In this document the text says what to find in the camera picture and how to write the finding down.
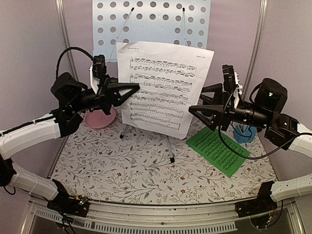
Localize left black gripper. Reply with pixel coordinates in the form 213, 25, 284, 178
70, 74, 140, 114

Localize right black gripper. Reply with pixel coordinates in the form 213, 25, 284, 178
188, 82, 271, 131

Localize green paper sheet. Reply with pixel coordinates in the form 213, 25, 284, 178
186, 127, 245, 178

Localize white sheet music page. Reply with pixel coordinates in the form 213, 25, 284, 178
117, 41, 214, 139

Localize light blue music stand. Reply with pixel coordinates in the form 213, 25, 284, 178
91, 0, 212, 163

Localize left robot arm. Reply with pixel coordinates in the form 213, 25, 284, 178
0, 72, 140, 212

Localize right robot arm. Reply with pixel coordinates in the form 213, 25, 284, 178
189, 78, 312, 213

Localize pink plate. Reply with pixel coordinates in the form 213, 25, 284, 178
84, 108, 116, 129

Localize blue metronome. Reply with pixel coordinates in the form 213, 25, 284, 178
231, 123, 256, 144

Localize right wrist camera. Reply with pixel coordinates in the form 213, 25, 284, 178
222, 65, 243, 109

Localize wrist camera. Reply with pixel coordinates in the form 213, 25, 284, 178
89, 55, 107, 94
222, 65, 243, 109

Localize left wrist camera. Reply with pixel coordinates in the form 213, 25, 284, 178
89, 55, 107, 94

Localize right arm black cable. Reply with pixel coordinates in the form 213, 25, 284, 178
218, 85, 312, 159

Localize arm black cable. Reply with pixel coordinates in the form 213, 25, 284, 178
55, 46, 95, 80
218, 85, 312, 159

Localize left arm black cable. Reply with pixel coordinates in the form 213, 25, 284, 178
55, 46, 95, 80

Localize right aluminium frame post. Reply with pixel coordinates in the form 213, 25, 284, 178
245, 0, 268, 88

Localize aluminium frame post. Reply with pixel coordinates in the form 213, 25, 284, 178
55, 0, 79, 81
245, 0, 268, 88

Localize left aluminium frame post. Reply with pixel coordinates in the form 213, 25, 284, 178
55, 0, 79, 81

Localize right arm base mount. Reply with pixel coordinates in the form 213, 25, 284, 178
235, 196, 281, 230

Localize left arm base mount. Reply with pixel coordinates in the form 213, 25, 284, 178
47, 194, 90, 217

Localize front aluminium rail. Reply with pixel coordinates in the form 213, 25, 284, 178
21, 197, 306, 234

